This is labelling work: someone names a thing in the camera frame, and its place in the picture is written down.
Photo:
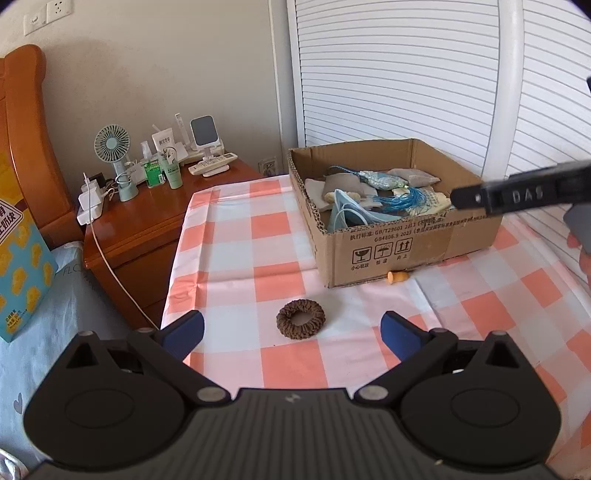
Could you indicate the white wall socket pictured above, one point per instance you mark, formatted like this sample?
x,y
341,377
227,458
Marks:
x,y
60,11

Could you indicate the wooden headboard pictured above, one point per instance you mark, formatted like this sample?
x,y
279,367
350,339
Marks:
x,y
27,115

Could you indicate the low wall outlet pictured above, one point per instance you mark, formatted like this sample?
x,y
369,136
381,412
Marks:
x,y
268,166

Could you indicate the beige cloth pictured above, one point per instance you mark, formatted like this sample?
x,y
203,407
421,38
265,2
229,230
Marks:
x,y
316,194

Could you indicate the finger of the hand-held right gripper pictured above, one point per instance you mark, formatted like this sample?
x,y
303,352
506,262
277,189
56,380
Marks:
x,y
468,196

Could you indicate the wooden nightstand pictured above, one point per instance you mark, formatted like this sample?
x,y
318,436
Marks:
x,y
138,221

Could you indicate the white phone stand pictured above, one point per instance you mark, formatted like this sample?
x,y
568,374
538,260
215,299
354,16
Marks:
x,y
203,131

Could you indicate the cardboard box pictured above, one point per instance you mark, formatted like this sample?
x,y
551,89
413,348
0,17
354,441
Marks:
x,y
369,249

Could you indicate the small orange cap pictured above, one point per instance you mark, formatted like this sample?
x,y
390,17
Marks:
x,y
398,276

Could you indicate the blue bed sheet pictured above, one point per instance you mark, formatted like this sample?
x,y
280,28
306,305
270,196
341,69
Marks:
x,y
69,300

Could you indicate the cream scrunchie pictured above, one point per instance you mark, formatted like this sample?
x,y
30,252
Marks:
x,y
329,197

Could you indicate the blue face mask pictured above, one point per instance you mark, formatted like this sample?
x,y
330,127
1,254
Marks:
x,y
344,204

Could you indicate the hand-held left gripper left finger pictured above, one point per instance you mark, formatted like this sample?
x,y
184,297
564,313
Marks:
x,y
187,330

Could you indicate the brown scrunchie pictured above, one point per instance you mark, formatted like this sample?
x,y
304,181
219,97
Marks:
x,y
286,319

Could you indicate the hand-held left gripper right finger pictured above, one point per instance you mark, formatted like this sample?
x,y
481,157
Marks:
x,y
399,336

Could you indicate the blue tassel ornament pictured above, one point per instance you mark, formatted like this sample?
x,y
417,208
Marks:
x,y
383,179

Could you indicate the white power strip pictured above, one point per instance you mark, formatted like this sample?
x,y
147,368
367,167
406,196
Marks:
x,y
90,203

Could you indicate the yellow printed bag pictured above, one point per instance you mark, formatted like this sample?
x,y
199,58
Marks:
x,y
23,258

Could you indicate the checked tablecloth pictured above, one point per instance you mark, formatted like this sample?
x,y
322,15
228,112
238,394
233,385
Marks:
x,y
272,230

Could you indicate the green small box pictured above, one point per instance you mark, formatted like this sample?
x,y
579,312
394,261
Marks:
x,y
153,174

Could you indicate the person's right hand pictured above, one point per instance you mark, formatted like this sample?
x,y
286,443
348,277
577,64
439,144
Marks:
x,y
582,265

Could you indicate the white curved pipe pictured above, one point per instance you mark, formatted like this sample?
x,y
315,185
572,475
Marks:
x,y
505,69

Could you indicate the white wall switch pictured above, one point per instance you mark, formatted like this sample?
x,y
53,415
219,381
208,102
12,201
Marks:
x,y
36,23

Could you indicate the white remote control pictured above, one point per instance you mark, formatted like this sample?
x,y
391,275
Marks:
x,y
214,162

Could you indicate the small green desk fan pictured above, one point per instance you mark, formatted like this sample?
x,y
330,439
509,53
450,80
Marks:
x,y
112,144

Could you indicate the white louvered wardrobe door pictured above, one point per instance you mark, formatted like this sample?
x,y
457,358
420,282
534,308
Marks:
x,y
392,69

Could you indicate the green tube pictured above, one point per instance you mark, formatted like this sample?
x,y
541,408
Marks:
x,y
174,176

